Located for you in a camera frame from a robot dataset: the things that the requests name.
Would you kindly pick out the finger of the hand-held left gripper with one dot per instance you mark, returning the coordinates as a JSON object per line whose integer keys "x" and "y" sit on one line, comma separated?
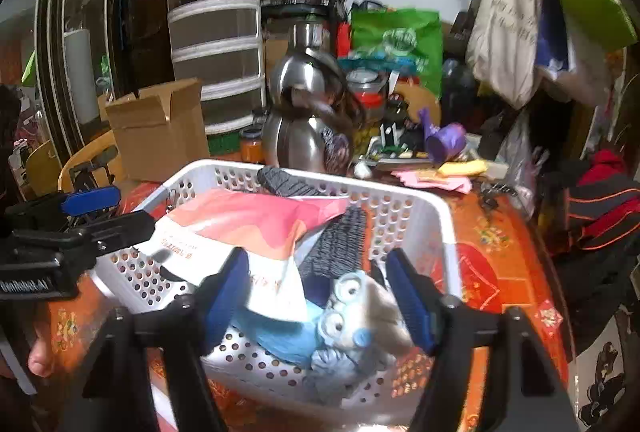
{"x": 127, "y": 227}
{"x": 92, "y": 201}

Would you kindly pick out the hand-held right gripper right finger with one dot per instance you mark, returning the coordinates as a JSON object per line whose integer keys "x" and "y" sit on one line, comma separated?
{"x": 410, "y": 297}

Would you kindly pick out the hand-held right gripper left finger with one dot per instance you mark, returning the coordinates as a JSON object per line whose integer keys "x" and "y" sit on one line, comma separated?
{"x": 227, "y": 297}

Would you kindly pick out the white perforated plastic basket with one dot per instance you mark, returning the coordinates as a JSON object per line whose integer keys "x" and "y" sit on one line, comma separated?
{"x": 125, "y": 262}

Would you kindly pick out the pink white tissue pack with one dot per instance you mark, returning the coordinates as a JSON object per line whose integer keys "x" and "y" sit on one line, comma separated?
{"x": 240, "y": 222}

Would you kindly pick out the light blue plush toy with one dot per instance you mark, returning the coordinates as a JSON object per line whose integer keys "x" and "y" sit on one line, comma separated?
{"x": 295, "y": 342}

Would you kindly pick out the dark ribbed knit cloth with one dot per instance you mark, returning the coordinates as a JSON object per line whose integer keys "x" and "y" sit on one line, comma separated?
{"x": 337, "y": 242}

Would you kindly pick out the grey striped sock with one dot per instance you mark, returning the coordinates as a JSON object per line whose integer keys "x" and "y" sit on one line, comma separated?
{"x": 287, "y": 182}

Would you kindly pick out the person's left hand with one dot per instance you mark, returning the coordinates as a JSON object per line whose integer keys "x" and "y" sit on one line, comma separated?
{"x": 41, "y": 359}

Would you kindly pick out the open cardboard box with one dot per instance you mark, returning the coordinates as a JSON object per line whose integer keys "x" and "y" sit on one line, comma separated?
{"x": 160, "y": 136}

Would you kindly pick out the pink paper sheets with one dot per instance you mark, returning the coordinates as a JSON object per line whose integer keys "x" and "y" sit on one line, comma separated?
{"x": 432, "y": 181}

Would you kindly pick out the bunch of keys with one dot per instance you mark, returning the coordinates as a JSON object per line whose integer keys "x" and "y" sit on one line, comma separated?
{"x": 495, "y": 197}

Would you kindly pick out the yellow cloth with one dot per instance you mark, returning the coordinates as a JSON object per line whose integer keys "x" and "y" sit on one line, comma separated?
{"x": 462, "y": 167}

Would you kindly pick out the orange lidded jar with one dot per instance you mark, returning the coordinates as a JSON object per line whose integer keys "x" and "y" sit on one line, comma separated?
{"x": 251, "y": 146}

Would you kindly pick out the purple plastic cup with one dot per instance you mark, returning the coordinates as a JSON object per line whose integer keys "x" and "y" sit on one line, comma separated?
{"x": 445, "y": 141}

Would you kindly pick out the black power adapter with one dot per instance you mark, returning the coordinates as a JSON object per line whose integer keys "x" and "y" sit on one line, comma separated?
{"x": 391, "y": 136}

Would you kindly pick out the stainless steel kettle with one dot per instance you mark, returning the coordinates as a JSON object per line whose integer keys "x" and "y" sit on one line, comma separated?
{"x": 305, "y": 71}
{"x": 295, "y": 141}

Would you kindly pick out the clear plastic bag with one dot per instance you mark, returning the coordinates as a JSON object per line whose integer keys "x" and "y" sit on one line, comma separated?
{"x": 520, "y": 151}

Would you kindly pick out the dark mirrored wardrobe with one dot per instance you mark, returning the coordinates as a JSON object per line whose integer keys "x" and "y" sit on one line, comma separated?
{"x": 135, "y": 11}

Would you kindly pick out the white tiered drawer tower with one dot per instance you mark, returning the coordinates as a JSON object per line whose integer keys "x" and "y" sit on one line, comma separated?
{"x": 220, "y": 36}

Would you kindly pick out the dark plastic bottle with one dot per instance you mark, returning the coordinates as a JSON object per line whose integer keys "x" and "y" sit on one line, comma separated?
{"x": 457, "y": 86}

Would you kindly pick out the red and black jacket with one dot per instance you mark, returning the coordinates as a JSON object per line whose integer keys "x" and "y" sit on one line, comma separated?
{"x": 605, "y": 202}

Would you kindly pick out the brown cardboard carton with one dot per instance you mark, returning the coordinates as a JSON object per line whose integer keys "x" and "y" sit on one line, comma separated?
{"x": 275, "y": 54}

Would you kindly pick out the green shopping bag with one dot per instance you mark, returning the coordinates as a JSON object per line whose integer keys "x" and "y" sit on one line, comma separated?
{"x": 400, "y": 41}

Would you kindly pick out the red bottle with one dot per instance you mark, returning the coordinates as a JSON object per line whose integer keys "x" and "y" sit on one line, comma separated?
{"x": 342, "y": 39}

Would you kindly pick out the blue and white bag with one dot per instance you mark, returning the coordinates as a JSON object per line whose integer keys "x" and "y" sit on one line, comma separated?
{"x": 555, "y": 46}

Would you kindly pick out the beige canvas tote bag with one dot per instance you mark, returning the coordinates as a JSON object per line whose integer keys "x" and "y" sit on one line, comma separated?
{"x": 505, "y": 21}

